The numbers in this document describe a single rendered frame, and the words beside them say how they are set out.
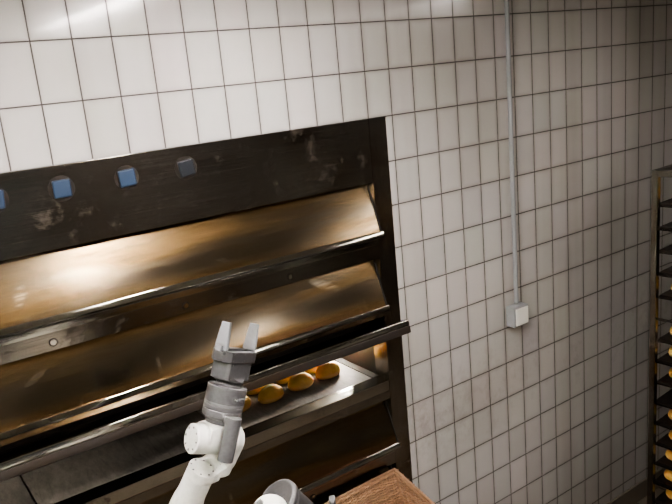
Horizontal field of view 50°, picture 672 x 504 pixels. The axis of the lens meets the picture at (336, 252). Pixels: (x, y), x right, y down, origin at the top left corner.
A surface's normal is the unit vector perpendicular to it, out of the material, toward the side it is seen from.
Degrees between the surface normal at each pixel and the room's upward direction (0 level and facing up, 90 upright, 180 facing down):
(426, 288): 90
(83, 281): 70
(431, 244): 90
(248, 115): 90
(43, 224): 90
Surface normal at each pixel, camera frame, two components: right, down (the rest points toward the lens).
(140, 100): 0.58, 0.15
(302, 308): 0.51, -0.19
